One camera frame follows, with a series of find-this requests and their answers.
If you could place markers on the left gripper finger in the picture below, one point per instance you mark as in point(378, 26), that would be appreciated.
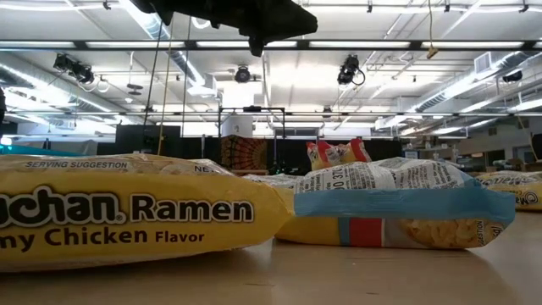
point(296, 19)

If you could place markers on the red orange ramen noodle pack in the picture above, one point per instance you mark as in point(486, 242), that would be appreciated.
point(357, 152)
point(324, 152)

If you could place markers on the blue less-sodium beef ramen pack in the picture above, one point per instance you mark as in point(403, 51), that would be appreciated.
point(402, 203)

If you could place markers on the yellow creamy chicken ramen pack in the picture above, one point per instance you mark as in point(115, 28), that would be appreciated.
point(127, 220)
point(512, 190)

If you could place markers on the teal plastic bin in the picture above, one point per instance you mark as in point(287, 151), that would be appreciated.
point(25, 151)

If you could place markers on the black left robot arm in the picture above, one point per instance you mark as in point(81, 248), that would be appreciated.
point(2, 106)

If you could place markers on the long linear ceiling light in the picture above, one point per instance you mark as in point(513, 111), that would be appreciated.
point(360, 44)

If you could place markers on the white cylindrical container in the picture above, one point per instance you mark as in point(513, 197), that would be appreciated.
point(237, 126)

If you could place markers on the orange patterned mandala tapestry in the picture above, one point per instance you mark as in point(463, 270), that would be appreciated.
point(243, 152)

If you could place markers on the black device green light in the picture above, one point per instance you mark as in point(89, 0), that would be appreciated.
point(281, 169)

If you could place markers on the distant cluttered workbench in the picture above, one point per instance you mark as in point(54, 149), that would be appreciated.
point(466, 159)

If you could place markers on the black ceiling-mounted camera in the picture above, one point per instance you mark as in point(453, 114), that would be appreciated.
point(78, 72)
point(349, 70)
point(242, 74)
point(512, 76)

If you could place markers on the silver spiral air duct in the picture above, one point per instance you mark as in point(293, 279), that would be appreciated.
point(466, 84)
point(195, 74)

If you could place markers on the black metal frame stand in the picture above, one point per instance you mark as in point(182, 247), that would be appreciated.
point(252, 109)

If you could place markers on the thin black horizontal rail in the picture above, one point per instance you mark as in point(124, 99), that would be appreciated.
point(381, 114)

